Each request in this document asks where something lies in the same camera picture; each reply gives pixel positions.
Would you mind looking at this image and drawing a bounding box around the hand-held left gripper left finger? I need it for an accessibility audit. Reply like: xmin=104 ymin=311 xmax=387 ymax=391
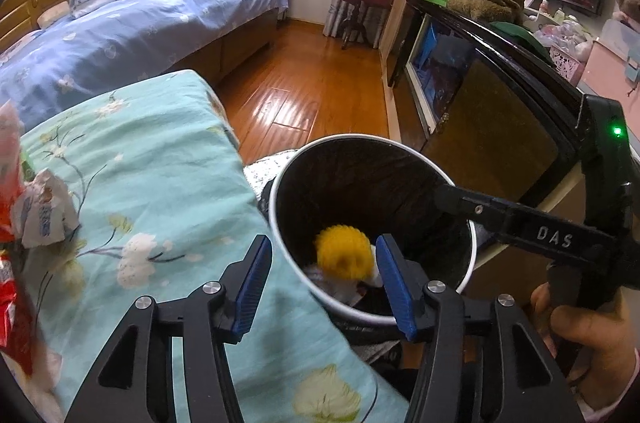
xmin=64 ymin=234 xmax=273 ymax=423

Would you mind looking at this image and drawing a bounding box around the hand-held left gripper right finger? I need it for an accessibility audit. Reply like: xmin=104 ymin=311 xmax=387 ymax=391
xmin=375 ymin=234 xmax=586 ymax=423

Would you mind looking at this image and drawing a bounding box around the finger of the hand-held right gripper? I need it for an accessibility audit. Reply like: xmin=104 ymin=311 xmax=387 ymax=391
xmin=434 ymin=184 xmax=597 ymax=265

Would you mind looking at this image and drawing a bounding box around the yellow spiky ball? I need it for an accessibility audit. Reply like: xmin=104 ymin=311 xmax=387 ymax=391
xmin=314 ymin=225 xmax=376 ymax=280

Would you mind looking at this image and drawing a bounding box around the black bin with white rim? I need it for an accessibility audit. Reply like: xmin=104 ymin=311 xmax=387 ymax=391
xmin=267 ymin=134 xmax=477 ymax=329

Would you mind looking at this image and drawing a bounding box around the white wrapper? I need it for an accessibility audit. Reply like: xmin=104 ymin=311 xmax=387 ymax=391
xmin=10 ymin=168 xmax=82 ymax=250

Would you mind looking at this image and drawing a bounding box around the red orange snack packet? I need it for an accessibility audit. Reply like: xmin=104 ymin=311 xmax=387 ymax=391
xmin=0 ymin=250 xmax=40 ymax=379

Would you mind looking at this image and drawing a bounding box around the red and white snack packet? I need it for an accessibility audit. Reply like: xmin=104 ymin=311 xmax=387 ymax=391
xmin=0 ymin=99 xmax=38 ymax=250

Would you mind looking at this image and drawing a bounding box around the person's right forearm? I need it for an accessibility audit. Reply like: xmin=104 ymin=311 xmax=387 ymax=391
xmin=575 ymin=348 xmax=640 ymax=423

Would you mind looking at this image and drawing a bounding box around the person's right hand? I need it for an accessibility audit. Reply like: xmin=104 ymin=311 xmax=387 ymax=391
xmin=530 ymin=282 xmax=639 ymax=415

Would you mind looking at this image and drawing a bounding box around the black glossy cabinet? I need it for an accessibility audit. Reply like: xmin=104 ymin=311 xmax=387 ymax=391
xmin=387 ymin=0 xmax=597 ymax=215

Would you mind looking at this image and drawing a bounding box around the grey speckled mat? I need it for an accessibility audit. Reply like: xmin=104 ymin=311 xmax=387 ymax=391
xmin=242 ymin=150 xmax=302 ymax=200

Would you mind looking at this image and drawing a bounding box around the pink storage box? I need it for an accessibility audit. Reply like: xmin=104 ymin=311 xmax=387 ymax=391
xmin=582 ymin=20 xmax=640 ymax=104

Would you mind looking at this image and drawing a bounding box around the white patterned basket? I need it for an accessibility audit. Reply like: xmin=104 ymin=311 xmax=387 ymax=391
xmin=547 ymin=40 xmax=589 ymax=84

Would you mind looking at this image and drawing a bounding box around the teal floral blanket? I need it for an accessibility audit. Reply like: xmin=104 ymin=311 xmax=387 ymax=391
xmin=0 ymin=70 xmax=411 ymax=423

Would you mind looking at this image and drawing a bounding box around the dark green cloth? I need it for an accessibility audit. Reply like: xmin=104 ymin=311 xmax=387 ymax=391
xmin=487 ymin=20 xmax=552 ymax=60

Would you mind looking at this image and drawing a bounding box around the brown plush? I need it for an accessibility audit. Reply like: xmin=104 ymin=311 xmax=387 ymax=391
xmin=612 ymin=0 xmax=640 ymax=24

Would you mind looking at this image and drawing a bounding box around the wooden bed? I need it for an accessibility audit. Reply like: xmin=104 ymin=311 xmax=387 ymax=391
xmin=0 ymin=0 xmax=291 ymax=90

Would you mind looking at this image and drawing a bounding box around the patterned curtain behind coat rack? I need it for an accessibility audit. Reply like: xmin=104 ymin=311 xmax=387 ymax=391
xmin=322 ymin=0 xmax=392 ymax=50

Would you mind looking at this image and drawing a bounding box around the blue bed cover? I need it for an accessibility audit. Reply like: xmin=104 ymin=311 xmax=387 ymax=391
xmin=0 ymin=0 xmax=291 ymax=124

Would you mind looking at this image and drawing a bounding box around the small white pillow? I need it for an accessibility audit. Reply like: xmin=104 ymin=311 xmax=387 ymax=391
xmin=39 ymin=0 xmax=71 ymax=30

